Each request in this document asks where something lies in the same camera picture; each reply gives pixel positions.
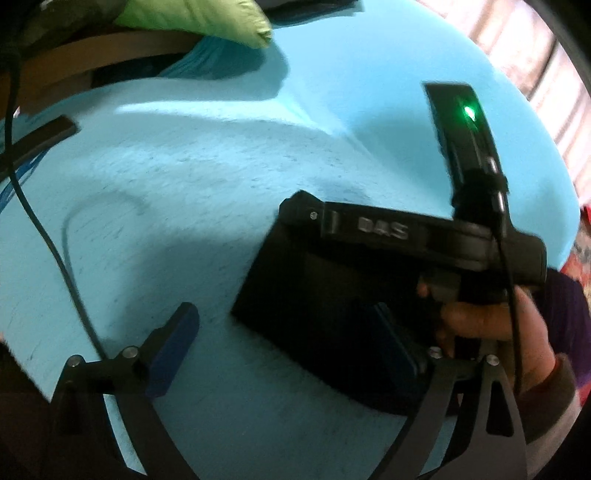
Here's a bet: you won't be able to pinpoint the person's right hand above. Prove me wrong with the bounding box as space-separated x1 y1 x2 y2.
417 281 557 397

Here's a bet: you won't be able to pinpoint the teal cloth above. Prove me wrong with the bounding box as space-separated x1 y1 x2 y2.
159 37 269 82

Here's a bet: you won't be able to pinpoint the striped curtain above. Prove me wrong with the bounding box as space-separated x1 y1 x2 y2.
457 0 591 204

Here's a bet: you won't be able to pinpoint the brown wooden frame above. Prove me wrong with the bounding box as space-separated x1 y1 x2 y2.
18 30 200 114

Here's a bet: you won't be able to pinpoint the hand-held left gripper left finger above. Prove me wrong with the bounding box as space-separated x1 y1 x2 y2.
48 302 200 480

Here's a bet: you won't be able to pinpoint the black cable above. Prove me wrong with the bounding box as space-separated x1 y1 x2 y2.
6 0 108 361
484 156 525 395

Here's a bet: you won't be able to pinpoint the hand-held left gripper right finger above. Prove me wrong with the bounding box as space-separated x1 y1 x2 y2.
372 302 529 480

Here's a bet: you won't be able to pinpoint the dark purple cloth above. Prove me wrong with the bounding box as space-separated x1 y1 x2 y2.
545 270 591 361

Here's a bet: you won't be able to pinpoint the floral printed cloth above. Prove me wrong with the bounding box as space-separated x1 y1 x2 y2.
571 207 591 278

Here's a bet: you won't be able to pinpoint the person's right forearm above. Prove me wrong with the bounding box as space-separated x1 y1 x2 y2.
508 353 583 480

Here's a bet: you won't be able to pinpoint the green cloth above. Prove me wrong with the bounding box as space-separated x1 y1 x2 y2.
113 0 274 49

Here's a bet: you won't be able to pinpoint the black pants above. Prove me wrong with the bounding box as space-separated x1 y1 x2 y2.
230 217 462 416

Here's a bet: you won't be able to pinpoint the black strap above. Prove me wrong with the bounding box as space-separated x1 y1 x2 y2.
0 115 78 172

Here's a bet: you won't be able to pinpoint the light blue blanket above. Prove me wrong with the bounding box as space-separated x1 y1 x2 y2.
0 0 583 480

